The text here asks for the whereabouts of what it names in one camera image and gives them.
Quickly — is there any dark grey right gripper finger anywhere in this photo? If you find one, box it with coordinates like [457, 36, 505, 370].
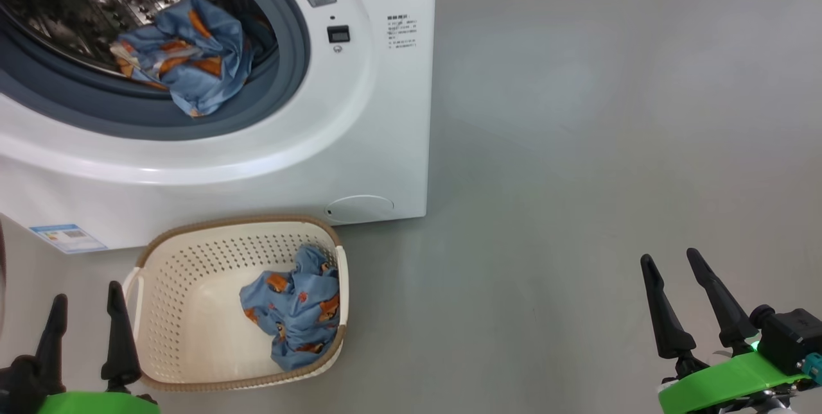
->
[686, 248, 760, 349]
[640, 254, 697, 360]

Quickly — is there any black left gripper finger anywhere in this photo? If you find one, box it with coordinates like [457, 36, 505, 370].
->
[101, 281, 143, 392]
[35, 294, 68, 395]

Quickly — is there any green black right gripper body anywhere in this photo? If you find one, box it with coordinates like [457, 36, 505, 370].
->
[658, 350, 812, 414]

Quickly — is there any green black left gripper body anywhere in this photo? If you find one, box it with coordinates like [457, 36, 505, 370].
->
[0, 353, 161, 414]

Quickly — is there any white front-load washing machine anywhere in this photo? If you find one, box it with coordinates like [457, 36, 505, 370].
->
[0, 0, 438, 254]

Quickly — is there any stainless steel washing machine drum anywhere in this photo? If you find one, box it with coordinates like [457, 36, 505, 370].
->
[0, 0, 277, 81]

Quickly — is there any cream perforated laundry basket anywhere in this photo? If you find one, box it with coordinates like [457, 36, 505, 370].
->
[122, 215, 349, 393]

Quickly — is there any blue white energy label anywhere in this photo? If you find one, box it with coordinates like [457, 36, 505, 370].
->
[29, 224, 108, 254]

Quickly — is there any round white filter cover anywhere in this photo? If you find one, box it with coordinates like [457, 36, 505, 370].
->
[324, 194, 395, 223]

